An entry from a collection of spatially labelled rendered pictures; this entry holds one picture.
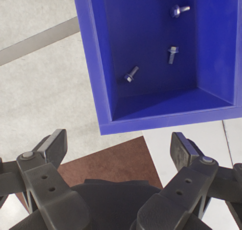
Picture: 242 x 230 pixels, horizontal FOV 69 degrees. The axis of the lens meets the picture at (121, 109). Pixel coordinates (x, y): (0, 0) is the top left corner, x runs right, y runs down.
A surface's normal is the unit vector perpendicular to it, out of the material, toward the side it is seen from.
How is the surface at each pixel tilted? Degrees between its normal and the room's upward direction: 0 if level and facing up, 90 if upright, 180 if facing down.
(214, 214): 0
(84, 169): 0
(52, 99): 0
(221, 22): 85
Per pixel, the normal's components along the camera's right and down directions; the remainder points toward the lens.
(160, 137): -0.01, 0.29
